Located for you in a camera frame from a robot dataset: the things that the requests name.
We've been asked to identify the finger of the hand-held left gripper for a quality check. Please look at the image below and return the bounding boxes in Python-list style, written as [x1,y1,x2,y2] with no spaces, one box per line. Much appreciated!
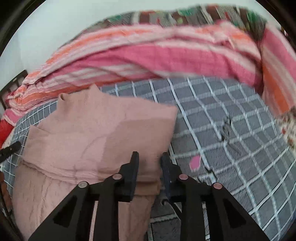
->
[0,141,22,163]

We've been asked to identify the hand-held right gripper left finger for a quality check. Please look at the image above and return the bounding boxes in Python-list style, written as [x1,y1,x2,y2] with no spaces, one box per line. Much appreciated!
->
[28,151,139,241]

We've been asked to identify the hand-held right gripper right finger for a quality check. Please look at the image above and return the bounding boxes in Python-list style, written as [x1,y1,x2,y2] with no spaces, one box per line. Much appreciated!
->
[161,152,270,241]

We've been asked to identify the pink knit sweater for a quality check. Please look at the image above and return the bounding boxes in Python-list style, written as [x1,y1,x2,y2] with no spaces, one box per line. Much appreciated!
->
[11,84,178,241]

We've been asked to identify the dark wooden headboard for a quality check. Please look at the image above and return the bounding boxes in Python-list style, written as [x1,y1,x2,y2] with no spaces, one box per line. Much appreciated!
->
[0,71,28,109]

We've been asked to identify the grey checked bed sheet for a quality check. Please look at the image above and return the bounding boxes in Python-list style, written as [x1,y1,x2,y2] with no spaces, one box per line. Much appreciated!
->
[0,76,296,241]

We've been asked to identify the pink orange striped blanket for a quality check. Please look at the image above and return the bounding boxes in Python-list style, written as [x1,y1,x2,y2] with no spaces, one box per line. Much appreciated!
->
[5,20,296,121]

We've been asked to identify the white red floral cloth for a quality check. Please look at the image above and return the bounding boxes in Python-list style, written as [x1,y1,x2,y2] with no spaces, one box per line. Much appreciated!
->
[276,111,296,149]

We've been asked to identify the floral patterned quilt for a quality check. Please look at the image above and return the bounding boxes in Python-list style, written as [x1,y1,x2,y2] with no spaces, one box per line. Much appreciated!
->
[102,5,288,41]

